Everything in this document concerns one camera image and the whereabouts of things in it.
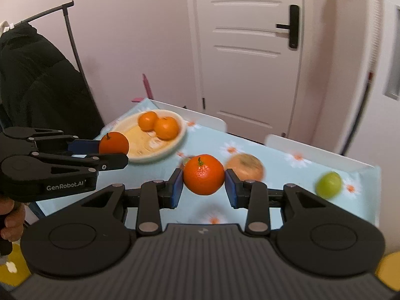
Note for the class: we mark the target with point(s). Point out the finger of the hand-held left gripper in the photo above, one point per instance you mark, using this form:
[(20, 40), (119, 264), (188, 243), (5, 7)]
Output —
[(109, 161), (84, 147)]

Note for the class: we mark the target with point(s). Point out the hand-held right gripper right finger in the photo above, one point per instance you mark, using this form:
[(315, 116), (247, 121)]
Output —
[(231, 189)]

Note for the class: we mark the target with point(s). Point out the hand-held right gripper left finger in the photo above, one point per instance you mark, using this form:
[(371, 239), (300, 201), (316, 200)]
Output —
[(177, 189)]

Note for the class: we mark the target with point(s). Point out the small orange with stem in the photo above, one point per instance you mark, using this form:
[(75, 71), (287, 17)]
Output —
[(114, 143)]

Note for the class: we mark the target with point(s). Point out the large orange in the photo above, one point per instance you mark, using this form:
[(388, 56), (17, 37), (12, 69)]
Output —
[(203, 175)]

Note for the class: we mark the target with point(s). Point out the cream ceramic bowl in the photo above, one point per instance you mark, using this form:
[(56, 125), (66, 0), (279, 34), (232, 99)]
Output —
[(140, 150)]

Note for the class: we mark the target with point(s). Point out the green apple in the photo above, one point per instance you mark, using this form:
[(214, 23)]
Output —
[(328, 185)]

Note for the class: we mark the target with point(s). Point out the person's left hand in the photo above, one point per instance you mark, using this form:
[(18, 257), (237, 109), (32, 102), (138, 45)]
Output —
[(15, 222)]

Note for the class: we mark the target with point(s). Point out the brownish orange persimmon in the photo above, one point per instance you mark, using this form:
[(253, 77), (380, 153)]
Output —
[(247, 167)]

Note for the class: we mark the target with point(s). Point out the light blue daisy tablecloth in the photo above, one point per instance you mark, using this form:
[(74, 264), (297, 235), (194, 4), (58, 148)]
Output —
[(281, 176)]

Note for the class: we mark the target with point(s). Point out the black padded jacket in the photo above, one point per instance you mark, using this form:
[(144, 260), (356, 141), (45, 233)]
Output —
[(40, 81)]

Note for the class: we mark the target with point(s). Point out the black clothes rack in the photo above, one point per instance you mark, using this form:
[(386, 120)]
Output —
[(72, 40)]

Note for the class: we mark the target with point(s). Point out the white panel door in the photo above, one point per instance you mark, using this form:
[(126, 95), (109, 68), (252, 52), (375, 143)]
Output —
[(250, 68)]

